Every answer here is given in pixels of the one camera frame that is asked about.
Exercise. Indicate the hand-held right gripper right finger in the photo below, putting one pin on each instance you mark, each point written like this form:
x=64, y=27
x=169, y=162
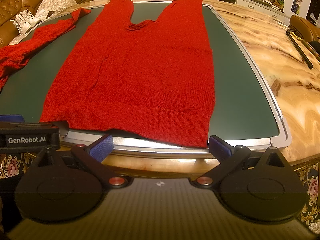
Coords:
x=220, y=149

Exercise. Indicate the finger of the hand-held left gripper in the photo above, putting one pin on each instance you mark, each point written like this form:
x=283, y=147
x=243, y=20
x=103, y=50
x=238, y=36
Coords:
x=11, y=118

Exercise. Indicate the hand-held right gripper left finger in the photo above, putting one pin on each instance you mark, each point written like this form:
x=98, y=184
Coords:
x=102, y=148

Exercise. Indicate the red knit pants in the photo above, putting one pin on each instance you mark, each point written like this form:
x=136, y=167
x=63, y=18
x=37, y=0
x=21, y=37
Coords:
x=140, y=75

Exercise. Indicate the red knit garment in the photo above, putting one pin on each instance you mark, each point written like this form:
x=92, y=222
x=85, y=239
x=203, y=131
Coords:
x=30, y=45

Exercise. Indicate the white sneaker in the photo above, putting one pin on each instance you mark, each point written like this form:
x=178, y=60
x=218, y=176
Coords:
x=23, y=25
x=31, y=17

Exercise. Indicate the floral patterned rug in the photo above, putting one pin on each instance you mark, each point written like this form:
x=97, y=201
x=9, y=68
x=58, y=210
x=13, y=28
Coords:
x=310, y=187

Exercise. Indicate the brown leather sofa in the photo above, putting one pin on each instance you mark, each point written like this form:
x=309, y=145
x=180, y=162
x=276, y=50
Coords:
x=10, y=7

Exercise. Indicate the long black stick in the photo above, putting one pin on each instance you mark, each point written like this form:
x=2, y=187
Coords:
x=300, y=50

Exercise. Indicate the dark wooden rod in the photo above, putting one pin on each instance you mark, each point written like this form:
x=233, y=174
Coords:
x=312, y=50

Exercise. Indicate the brown leather chair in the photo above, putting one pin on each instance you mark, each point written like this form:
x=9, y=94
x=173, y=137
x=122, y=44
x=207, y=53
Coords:
x=303, y=26

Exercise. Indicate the wall poster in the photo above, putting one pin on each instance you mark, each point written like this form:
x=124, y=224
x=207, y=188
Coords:
x=297, y=5

